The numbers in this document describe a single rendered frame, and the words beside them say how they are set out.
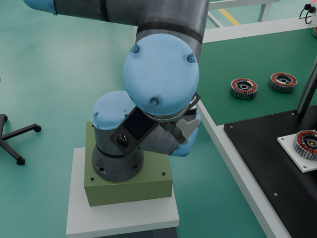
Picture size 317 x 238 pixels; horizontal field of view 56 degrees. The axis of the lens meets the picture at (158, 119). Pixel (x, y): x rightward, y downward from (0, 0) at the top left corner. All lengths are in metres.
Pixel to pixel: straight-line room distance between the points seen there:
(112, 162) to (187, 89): 0.55
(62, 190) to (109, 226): 1.07
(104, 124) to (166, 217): 0.35
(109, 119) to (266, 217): 0.54
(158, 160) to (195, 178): 1.03
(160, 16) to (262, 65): 1.25
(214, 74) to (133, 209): 0.77
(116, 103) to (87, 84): 1.95
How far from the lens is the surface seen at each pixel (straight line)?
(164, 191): 0.91
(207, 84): 1.35
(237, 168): 1.03
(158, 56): 0.29
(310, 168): 1.07
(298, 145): 1.08
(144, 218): 0.90
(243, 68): 1.50
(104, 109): 0.72
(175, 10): 0.32
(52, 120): 2.39
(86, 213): 0.93
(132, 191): 0.89
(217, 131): 1.13
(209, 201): 1.83
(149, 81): 0.28
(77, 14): 0.38
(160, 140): 0.71
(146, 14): 0.33
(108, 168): 0.83
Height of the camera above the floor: 1.54
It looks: 43 degrees down
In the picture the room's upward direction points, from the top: straight up
